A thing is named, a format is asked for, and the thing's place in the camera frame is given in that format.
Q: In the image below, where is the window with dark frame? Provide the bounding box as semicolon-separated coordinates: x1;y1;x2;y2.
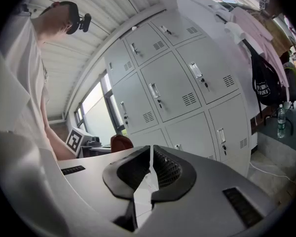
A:
74;68;125;143

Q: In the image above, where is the red-brown knitted cloth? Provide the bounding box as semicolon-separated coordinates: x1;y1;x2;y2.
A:
110;134;134;154

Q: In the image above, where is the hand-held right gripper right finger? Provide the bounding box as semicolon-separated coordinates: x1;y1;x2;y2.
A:
137;144;280;237

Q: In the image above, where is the black bag with white print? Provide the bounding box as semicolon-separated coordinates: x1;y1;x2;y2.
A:
243;39;287;106

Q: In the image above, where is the green backpack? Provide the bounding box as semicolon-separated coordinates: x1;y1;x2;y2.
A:
282;62;296;103

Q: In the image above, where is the set of recessed silver handles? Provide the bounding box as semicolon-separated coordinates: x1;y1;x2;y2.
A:
109;25;226;151

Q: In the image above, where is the pink hanging garment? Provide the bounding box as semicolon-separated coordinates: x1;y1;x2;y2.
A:
230;6;291;101

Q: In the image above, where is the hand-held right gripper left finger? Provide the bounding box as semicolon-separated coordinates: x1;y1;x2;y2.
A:
56;144;151;237

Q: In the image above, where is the black clothes rack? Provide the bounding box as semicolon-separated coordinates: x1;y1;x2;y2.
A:
216;13;294;136

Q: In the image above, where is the white hanging garment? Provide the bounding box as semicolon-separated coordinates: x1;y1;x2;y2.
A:
223;21;252;65

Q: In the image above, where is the white floor cable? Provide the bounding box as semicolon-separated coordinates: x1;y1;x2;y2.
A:
249;160;296;182

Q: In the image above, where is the person's head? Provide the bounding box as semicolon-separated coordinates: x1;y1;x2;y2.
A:
31;1;74;44

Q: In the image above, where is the person's white shirt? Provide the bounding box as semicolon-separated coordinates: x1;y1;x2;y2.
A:
0;11;51;158

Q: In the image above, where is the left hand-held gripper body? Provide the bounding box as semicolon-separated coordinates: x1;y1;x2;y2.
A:
65;126;111;159

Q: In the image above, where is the clear plastic water bottle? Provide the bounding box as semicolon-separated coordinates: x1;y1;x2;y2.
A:
277;104;287;139

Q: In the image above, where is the person's left forearm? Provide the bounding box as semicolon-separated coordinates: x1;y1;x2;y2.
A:
43;126;76;161

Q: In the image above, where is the black head-worn camera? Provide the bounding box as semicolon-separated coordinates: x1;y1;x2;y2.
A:
60;0;92;36

